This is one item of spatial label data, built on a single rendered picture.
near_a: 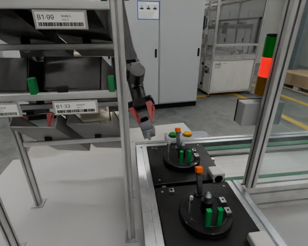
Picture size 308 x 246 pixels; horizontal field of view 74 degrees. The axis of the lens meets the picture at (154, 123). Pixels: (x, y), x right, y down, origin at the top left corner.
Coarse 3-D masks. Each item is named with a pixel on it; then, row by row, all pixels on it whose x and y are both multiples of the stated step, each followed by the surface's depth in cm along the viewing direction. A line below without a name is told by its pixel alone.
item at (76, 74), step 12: (48, 60) 45; (60, 60) 45; (72, 60) 44; (84, 60) 44; (96, 60) 44; (48, 72) 45; (60, 72) 45; (72, 72) 44; (84, 72) 44; (96, 72) 44; (108, 72) 50; (48, 84) 45; (60, 84) 45; (72, 84) 44; (84, 84) 44; (96, 84) 44; (108, 84) 50
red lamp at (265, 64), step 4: (264, 60) 52; (268, 60) 51; (260, 64) 54; (264, 64) 52; (268, 64) 52; (260, 68) 54; (264, 68) 53; (268, 68) 52; (260, 72) 54; (264, 72) 53; (260, 76) 54; (264, 76) 53
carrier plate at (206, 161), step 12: (192, 144) 88; (156, 156) 80; (204, 156) 80; (156, 168) 73; (168, 168) 73; (204, 168) 73; (156, 180) 67; (168, 180) 67; (180, 180) 67; (192, 180) 67; (204, 180) 67
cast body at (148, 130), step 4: (140, 120) 75; (144, 120) 74; (148, 120) 74; (140, 124) 74; (144, 124) 74; (148, 124) 74; (152, 124) 75; (144, 128) 74; (148, 128) 74; (152, 128) 74; (144, 132) 74; (148, 132) 74; (152, 132) 74; (144, 136) 74; (148, 136) 72; (152, 136) 74
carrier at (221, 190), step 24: (168, 192) 62; (192, 192) 60; (216, 192) 62; (168, 216) 54; (192, 216) 52; (216, 216) 49; (240, 216) 54; (168, 240) 48; (192, 240) 48; (216, 240) 48; (240, 240) 48; (264, 240) 46
